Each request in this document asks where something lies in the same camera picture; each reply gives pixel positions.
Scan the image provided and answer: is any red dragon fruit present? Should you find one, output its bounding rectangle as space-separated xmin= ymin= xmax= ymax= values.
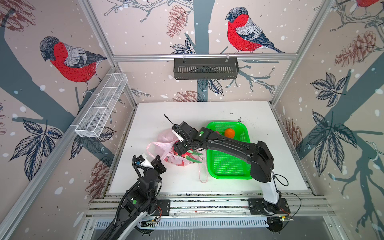
xmin=175 ymin=150 xmax=205 ymax=167

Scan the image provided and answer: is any pink plastic bag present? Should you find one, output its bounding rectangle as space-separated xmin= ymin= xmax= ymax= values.
xmin=146 ymin=129 xmax=209 ymax=184

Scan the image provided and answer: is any orange fruit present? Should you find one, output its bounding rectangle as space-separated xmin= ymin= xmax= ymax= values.
xmin=225 ymin=129 xmax=236 ymax=139

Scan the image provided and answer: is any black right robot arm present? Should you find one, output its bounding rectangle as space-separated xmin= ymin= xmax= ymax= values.
xmin=172 ymin=122 xmax=281 ymax=209

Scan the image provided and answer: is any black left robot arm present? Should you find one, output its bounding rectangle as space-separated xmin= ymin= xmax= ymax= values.
xmin=99 ymin=160 xmax=167 ymax=240

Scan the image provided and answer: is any green plastic basket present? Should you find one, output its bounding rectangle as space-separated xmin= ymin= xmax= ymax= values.
xmin=205 ymin=120 xmax=253 ymax=180

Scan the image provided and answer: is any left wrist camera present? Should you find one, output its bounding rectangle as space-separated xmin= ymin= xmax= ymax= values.
xmin=134 ymin=154 xmax=154 ymax=169

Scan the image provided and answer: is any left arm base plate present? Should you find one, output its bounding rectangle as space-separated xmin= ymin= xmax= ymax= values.
xmin=146 ymin=200 xmax=171 ymax=217

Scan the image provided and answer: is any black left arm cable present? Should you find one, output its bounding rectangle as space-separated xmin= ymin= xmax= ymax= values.
xmin=131 ymin=155 xmax=142 ymax=181

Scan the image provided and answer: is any black hanging wire basket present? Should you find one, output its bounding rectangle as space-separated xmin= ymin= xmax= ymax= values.
xmin=173 ymin=58 xmax=239 ymax=80

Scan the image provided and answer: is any white wire mesh shelf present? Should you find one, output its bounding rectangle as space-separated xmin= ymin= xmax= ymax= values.
xmin=75 ymin=73 xmax=128 ymax=138

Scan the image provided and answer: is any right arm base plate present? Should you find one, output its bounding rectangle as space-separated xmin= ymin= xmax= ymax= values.
xmin=248 ymin=198 xmax=291 ymax=216

